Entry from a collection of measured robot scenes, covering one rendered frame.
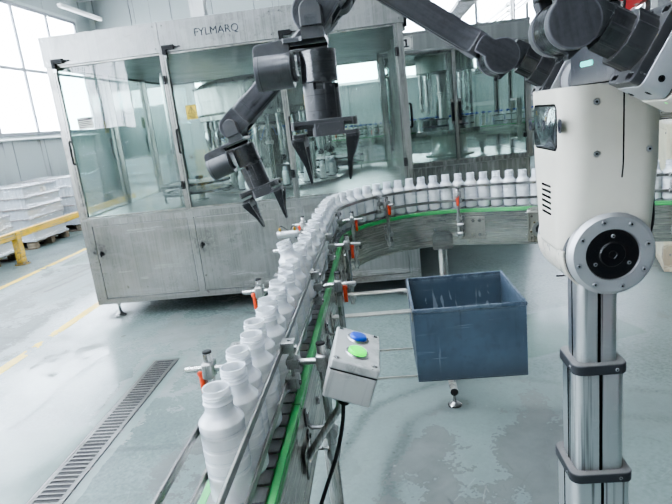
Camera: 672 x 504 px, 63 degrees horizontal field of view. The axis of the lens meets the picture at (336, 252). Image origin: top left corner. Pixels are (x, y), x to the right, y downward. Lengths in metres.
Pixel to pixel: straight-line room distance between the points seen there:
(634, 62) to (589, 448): 0.80
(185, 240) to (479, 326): 3.51
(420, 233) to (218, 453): 2.12
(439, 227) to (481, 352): 1.24
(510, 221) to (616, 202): 1.63
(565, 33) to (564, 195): 0.33
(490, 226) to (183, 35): 2.90
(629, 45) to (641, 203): 0.33
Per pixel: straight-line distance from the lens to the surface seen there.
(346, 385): 0.90
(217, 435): 0.76
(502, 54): 1.34
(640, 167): 1.12
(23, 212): 10.01
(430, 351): 1.60
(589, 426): 1.34
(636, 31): 0.95
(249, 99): 1.36
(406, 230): 2.73
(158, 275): 4.94
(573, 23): 0.91
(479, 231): 2.76
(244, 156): 1.36
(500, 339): 1.62
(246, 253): 4.66
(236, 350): 0.88
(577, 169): 1.09
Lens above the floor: 1.48
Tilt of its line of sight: 13 degrees down
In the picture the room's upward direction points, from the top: 6 degrees counter-clockwise
